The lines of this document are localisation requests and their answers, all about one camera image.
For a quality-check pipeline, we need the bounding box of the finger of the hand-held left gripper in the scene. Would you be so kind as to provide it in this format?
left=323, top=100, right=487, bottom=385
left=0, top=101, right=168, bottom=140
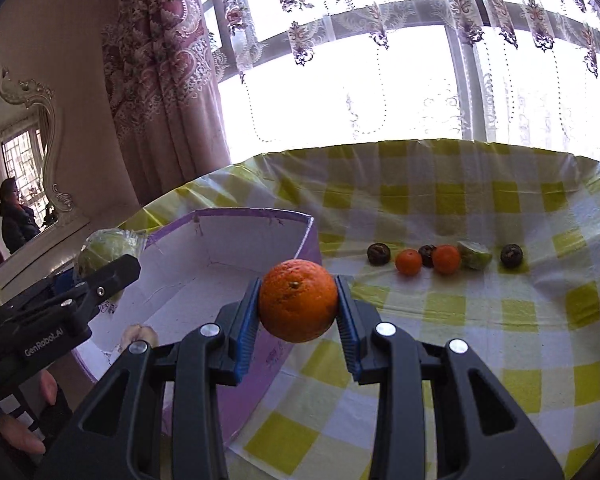
left=0, top=254, right=142, bottom=331

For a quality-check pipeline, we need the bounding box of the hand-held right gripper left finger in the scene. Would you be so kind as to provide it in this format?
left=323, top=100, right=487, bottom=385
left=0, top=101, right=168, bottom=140
left=32, top=276, right=263, bottom=480

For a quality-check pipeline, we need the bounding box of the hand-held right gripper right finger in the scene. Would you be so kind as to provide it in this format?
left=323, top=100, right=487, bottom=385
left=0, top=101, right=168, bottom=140
left=333, top=274, right=566, bottom=480

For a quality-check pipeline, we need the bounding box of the large orange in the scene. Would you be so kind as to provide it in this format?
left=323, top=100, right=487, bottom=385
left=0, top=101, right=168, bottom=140
left=258, top=259, right=339, bottom=344

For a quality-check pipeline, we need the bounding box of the purple cardboard box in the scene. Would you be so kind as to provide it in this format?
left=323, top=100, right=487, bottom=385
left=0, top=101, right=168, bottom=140
left=72, top=208, right=324, bottom=452

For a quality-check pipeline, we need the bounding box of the small orange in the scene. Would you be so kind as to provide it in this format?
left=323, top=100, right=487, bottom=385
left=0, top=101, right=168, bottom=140
left=395, top=249, right=423, bottom=277

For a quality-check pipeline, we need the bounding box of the medium orange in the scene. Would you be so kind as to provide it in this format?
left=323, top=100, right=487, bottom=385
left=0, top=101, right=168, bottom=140
left=432, top=244, right=462, bottom=275

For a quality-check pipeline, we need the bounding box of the plastic-wrapped cut green fruit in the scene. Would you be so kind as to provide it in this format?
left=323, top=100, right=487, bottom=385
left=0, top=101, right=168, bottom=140
left=456, top=240, right=494, bottom=270

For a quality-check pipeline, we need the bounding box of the person's left hand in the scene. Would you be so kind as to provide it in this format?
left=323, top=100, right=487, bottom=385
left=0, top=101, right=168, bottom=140
left=0, top=367, right=76, bottom=457

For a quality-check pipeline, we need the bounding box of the cream ornate dresser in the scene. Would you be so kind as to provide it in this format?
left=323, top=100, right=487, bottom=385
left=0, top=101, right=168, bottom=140
left=0, top=214, right=92, bottom=306

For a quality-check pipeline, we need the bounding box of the yellow checkered tablecloth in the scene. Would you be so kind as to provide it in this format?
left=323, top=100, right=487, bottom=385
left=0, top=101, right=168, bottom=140
left=125, top=138, right=600, bottom=480

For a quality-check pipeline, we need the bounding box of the ornate framed mirror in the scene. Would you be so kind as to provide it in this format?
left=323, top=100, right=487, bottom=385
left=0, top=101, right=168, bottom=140
left=0, top=56, right=77, bottom=257

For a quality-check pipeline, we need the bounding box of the pink floral curtain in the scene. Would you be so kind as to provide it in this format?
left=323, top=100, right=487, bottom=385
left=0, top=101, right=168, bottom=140
left=101, top=0, right=232, bottom=207

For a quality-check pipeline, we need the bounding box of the sheer floral lace curtain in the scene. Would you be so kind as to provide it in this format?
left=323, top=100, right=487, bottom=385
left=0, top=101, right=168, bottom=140
left=202, top=0, right=600, bottom=157

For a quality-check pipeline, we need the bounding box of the grey window frame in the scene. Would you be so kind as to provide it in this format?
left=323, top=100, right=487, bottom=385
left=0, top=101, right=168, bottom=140
left=200, top=0, right=600, bottom=147

